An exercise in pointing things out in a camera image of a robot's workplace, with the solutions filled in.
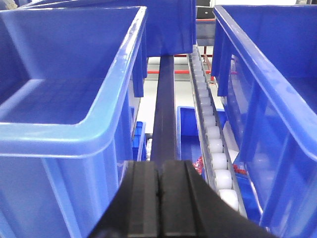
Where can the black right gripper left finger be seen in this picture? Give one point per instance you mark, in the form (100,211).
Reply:
(134,211)

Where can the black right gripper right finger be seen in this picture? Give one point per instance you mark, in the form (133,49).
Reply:
(191,209)

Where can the blue shelf crate right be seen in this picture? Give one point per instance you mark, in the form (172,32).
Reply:
(265,63)

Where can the blue lower bin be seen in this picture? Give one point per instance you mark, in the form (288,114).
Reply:
(189,149)

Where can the white roller conveyor rail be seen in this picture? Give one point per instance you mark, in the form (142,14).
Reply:
(219,172)

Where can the blue shelf crate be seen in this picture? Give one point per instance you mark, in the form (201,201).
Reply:
(170,27)
(65,119)
(265,63)

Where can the dark metal shelf beam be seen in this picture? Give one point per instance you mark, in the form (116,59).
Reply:
(164,133)

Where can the blue shelf crate middle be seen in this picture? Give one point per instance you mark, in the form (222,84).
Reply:
(65,119)

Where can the blue shelf crate left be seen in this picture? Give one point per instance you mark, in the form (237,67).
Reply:
(170,27)

